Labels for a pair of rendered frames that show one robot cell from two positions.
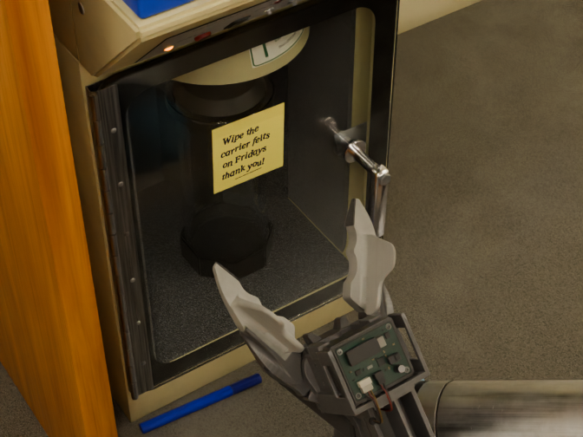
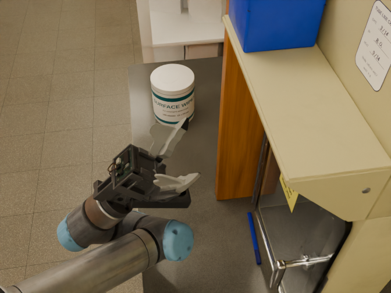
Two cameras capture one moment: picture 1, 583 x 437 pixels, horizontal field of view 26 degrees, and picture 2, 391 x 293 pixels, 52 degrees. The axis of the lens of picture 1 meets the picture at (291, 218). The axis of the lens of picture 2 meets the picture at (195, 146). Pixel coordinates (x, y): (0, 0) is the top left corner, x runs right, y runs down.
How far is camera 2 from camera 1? 101 cm
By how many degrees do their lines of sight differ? 72
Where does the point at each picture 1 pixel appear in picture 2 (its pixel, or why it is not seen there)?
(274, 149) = (292, 200)
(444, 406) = (132, 235)
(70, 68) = not seen: hidden behind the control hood
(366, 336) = (130, 159)
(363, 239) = (182, 179)
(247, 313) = (168, 131)
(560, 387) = (96, 264)
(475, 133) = not seen: outside the picture
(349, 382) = (121, 155)
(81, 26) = not seen: hidden behind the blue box
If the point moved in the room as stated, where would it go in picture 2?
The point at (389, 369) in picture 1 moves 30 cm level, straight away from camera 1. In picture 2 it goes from (120, 171) to (280, 254)
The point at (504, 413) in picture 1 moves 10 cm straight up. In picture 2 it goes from (106, 245) to (96, 214)
